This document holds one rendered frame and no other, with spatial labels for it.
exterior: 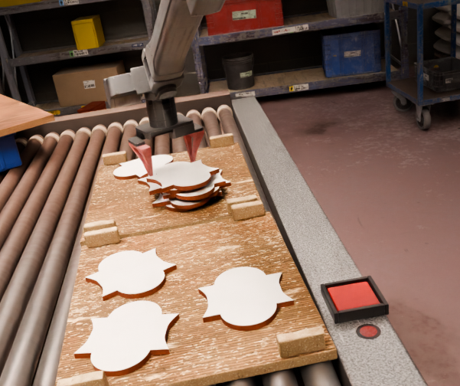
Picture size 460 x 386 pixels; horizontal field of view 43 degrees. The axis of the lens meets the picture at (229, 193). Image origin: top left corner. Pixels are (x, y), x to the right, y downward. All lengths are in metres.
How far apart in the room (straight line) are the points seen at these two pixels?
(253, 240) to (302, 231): 0.10
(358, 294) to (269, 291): 0.12
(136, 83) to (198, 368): 0.57
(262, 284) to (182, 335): 0.14
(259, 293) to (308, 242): 0.21
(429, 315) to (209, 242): 1.50
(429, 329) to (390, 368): 1.56
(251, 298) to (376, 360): 0.19
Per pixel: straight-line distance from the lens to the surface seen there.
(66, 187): 1.47
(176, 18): 0.83
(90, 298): 0.93
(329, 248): 0.99
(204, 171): 1.15
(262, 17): 5.15
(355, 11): 5.27
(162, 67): 1.00
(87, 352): 0.81
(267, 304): 0.82
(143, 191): 1.27
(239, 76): 5.26
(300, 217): 1.10
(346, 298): 0.84
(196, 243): 1.01
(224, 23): 5.14
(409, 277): 2.60
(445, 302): 2.46
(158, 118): 1.14
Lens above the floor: 1.41
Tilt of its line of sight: 24 degrees down
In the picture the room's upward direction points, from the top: 8 degrees counter-clockwise
